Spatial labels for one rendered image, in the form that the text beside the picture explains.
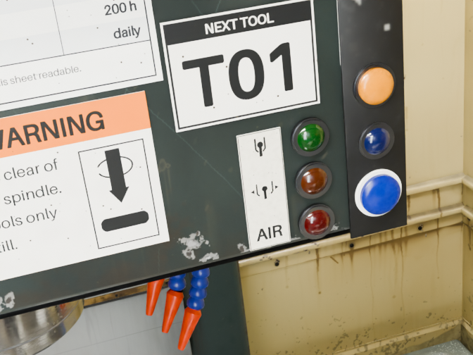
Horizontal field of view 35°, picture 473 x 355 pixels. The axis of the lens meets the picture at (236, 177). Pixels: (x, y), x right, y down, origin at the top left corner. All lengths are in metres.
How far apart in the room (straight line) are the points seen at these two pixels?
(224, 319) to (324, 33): 0.95
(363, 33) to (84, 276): 0.24
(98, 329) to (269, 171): 0.82
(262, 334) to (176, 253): 1.37
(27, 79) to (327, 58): 0.19
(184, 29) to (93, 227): 0.14
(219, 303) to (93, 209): 0.89
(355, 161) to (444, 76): 1.27
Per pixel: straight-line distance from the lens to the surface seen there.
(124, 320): 1.30
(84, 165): 0.48
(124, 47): 0.47
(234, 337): 1.42
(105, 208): 0.50
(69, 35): 0.46
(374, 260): 1.90
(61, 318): 0.70
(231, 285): 1.36
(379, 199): 0.54
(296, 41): 0.49
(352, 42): 0.51
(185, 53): 0.47
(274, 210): 0.52
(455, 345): 2.13
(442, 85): 1.80
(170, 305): 0.73
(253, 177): 0.51
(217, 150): 0.50
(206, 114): 0.49
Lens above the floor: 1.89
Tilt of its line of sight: 24 degrees down
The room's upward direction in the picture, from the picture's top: 7 degrees counter-clockwise
